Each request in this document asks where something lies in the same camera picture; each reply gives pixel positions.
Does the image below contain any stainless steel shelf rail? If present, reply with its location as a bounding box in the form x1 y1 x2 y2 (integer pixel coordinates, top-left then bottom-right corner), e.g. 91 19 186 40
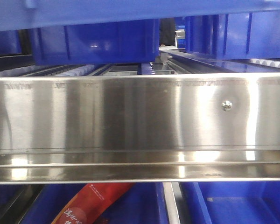
0 73 280 184

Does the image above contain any white shelf divider rail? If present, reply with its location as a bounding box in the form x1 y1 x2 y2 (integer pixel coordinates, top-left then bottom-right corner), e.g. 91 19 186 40
163 182 182 224

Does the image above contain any rear left blue bin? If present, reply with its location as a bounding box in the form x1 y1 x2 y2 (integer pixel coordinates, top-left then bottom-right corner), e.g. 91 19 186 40
29 19 159 65

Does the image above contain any silver screw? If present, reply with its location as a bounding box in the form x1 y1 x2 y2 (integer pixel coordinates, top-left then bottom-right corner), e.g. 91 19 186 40
221 100 233 112

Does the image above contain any rear right blue bin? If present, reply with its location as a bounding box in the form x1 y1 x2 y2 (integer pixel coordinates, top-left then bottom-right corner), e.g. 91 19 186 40
185 11 280 60

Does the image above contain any blue plastic bin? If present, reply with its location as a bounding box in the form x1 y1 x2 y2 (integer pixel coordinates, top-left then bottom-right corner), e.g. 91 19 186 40
0 0 280 31

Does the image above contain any lower left blue bin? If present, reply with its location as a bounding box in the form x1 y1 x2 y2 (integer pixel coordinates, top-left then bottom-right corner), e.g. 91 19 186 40
21 182 168 224

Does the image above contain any lower right blue bin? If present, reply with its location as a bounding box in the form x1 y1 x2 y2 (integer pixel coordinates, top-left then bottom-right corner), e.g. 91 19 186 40
180 181 280 224

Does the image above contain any red snack package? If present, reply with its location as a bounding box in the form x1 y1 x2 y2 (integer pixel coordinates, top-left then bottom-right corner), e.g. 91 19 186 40
52 183 133 224

